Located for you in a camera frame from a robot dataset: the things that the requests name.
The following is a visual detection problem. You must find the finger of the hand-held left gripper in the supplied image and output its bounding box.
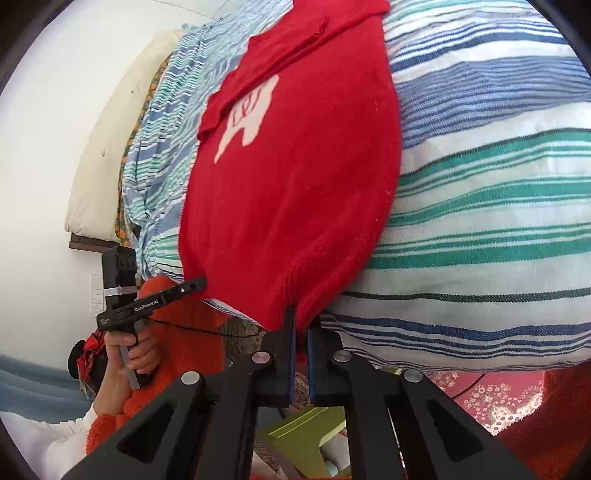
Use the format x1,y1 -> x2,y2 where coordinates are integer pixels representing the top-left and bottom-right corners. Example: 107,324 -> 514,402
159,277 -> 208,303

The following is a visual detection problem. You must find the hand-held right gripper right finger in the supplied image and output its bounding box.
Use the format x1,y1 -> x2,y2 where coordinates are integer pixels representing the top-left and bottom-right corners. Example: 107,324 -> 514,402
307,318 -> 539,480

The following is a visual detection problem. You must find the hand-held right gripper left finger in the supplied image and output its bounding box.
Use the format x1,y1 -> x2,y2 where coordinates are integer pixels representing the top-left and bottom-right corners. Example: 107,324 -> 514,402
76,307 -> 297,480

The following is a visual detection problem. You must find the red knit sweater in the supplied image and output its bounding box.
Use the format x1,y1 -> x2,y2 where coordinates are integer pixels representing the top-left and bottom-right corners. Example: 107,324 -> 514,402
178,0 -> 402,332

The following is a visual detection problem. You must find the person's left forearm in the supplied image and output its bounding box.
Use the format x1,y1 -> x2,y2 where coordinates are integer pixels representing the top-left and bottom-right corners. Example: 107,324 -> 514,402
0,357 -> 134,480

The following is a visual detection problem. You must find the person's left hand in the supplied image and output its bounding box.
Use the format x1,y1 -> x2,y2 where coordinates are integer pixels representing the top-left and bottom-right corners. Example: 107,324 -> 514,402
104,320 -> 160,377

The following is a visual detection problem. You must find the orange fleece garment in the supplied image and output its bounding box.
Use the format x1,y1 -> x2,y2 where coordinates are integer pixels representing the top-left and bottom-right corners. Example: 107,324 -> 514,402
85,274 -> 232,457
496,364 -> 591,480

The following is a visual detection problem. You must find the green plastic stool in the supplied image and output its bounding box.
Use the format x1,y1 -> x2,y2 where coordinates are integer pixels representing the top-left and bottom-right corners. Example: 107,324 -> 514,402
259,406 -> 347,478

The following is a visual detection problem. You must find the red and black bag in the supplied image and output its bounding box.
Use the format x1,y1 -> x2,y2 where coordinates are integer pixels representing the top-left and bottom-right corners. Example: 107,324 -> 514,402
68,337 -> 109,400

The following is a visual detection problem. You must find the cream mattress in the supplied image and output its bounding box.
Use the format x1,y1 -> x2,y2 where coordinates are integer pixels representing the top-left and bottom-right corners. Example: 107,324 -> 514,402
64,28 -> 185,243

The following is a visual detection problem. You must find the orange patterned sheet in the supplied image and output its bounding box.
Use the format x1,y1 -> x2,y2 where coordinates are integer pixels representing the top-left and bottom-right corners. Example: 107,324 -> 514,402
115,60 -> 169,245

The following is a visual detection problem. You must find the grey-blue cloth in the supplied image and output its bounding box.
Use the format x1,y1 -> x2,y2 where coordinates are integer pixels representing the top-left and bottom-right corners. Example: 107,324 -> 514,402
0,353 -> 93,423

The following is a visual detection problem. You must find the red floral rug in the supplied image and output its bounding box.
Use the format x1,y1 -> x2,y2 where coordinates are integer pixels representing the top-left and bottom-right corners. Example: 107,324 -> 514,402
429,369 -> 546,435

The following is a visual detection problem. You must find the striped bedspread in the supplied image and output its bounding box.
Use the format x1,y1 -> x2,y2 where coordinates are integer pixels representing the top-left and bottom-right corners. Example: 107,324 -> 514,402
121,0 -> 591,372

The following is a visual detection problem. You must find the white wall socket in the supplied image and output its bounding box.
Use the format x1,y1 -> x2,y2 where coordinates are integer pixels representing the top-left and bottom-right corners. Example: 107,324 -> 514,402
89,274 -> 105,317

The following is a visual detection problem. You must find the wooden bed frame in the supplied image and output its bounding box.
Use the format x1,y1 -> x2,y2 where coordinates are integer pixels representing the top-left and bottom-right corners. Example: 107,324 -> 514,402
69,232 -> 121,254

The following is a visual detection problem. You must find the thin black cord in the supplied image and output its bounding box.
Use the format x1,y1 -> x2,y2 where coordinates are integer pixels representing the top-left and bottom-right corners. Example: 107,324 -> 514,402
150,318 -> 264,340

